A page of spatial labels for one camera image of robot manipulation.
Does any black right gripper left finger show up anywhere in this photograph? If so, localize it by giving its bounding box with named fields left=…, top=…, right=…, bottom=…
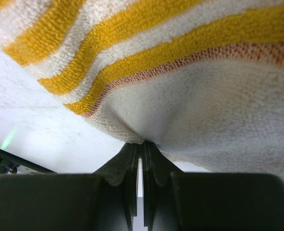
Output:
left=0, top=143, right=139, bottom=231

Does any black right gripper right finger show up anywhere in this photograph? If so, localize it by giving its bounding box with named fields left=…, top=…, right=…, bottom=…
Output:
left=142, top=142, right=284, bottom=231

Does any yellow white striped towel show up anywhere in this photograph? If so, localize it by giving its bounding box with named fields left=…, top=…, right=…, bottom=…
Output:
left=0, top=0, right=284, bottom=178

